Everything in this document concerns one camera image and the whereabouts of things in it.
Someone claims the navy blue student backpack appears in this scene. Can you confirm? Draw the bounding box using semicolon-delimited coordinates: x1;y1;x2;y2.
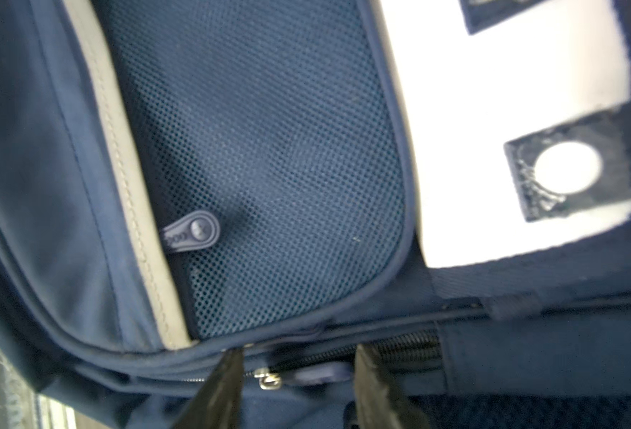
0;1;631;428

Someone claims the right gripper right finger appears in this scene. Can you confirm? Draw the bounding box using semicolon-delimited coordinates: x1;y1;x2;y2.
354;344;433;429

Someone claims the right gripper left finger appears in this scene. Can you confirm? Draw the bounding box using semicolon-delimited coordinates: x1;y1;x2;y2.
172;349;244;429

